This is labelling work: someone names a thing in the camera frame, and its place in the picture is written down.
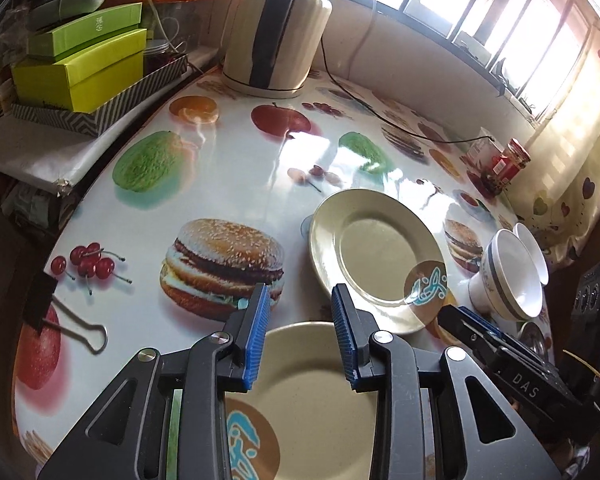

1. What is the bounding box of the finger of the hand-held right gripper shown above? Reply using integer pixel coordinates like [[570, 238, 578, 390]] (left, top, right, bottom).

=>
[[437, 306, 511, 363], [459, 307, 551, 367]]

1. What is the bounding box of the cream electric water boiler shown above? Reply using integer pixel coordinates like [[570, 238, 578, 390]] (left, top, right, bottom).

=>
[[222, 0, 333, 98]]

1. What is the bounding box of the large green box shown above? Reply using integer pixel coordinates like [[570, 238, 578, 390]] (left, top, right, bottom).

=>
[[11, 28, 148, 113]]

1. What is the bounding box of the cream heart print curtain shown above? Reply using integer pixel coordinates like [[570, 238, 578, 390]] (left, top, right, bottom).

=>
[[510, 10, 600, 266]]

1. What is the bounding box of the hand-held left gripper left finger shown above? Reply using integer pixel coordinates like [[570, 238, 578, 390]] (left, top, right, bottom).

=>
[[37, 282, 273, 480]]

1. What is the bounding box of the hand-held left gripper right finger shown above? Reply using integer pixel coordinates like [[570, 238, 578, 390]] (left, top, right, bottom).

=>
[[330, 284, 563, 480]]

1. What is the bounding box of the glass jar with red lid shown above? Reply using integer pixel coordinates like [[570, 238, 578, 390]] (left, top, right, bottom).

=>
[[480, 138, 532, 198]]

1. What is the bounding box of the white charging cable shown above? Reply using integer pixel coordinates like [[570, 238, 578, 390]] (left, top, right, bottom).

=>
[[105, 0, 178, 56]]

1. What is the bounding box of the white bowl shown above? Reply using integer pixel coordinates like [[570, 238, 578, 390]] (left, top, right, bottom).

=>
[[467, 229, 546, 322], [512, 222, 551, 286]]

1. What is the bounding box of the cream plate with blue emblem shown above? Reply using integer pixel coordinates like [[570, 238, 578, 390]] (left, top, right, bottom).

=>
[[225, 321, 381, 480], [309, 189, 453, 336]]

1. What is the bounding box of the food print tablecloth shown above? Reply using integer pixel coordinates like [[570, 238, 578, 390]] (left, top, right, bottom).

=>
[[12, 67, 551, 480]]

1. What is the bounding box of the grey round tin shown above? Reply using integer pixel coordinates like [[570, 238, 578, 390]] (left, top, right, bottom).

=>
[[144, 37, 181, 57]]

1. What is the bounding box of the black power cable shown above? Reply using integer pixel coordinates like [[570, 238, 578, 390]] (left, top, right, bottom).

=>
[[320, 35, 491, 146]]

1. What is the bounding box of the zigzag patterned tray box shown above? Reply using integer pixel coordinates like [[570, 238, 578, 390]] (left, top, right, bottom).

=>
[[10, 52, 190, 137]]

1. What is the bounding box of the window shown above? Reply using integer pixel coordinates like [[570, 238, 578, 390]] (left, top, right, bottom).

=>
[[330, 0, 600, 126]]

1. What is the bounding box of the white container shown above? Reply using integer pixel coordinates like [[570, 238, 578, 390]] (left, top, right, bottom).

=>
[[462, 127, 506, 171]]

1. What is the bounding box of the black binder clip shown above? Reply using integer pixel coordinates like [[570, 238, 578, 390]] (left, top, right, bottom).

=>
[[22, 272, 108, 356]]

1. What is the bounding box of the long green box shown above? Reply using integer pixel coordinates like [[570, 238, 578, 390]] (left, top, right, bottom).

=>
[[27, 2, 143, 58]]

